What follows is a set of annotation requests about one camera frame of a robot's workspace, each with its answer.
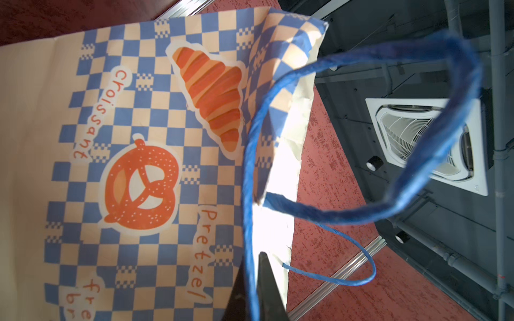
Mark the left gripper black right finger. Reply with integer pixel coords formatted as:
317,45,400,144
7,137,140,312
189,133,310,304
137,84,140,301
257,252,290,321

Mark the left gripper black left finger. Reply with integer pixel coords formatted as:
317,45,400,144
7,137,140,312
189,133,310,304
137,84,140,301
222,265,246,321

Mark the blue checkered paper bag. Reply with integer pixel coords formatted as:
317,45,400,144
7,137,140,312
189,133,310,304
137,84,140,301
1,7,482,320

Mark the ceiling air conditioner unit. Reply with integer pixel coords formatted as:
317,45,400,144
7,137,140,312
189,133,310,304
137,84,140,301
365,98,489,196

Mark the right aluminium corner post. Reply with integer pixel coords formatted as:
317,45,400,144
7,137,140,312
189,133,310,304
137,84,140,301
288,236,387,320

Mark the aluminium corner post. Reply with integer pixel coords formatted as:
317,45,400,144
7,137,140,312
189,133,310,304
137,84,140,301
155,0,214,21
288,236,387,320

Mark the left aluminium corner post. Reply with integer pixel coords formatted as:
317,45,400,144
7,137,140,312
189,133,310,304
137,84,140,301
155,0,214,21

